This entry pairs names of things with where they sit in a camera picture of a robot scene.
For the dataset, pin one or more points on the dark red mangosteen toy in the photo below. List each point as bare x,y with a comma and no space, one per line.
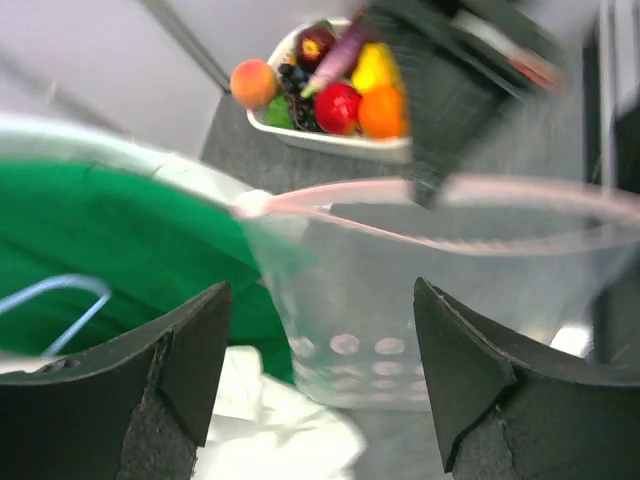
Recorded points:
312,45

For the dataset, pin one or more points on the green leaf vegetable toy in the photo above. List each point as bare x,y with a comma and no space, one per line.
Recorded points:
277,114

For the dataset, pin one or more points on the yellow squash toy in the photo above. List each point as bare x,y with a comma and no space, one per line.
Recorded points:
375,68

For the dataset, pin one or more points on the red apple toy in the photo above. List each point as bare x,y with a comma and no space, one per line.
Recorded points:
336,109

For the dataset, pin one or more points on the black grapes toy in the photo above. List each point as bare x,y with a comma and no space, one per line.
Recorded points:
293,79

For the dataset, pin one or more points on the orange toy fruit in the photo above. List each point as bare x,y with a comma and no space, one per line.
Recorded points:
383,113

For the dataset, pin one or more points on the peach toy fruit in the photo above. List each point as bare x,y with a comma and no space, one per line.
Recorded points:
253,84

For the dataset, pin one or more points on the green t-shirt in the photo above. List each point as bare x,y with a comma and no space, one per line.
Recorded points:
154,246

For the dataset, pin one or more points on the white t-shirt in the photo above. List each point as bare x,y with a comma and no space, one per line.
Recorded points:
262,428

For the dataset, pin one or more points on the light blue wire hanger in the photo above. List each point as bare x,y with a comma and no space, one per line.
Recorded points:
42,318

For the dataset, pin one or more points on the white fruit basket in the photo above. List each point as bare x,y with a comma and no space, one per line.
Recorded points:
395,151

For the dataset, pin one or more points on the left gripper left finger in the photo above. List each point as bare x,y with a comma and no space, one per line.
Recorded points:
136,407

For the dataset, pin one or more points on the clear pink-dotted zip bag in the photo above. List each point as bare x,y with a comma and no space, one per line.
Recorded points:
340,262

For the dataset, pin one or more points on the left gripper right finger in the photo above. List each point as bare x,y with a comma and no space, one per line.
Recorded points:
505,406

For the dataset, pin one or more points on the purple eggplant toy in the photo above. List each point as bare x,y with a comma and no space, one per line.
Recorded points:
339,60

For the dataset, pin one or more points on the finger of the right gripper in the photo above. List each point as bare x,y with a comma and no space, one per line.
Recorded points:
461,63

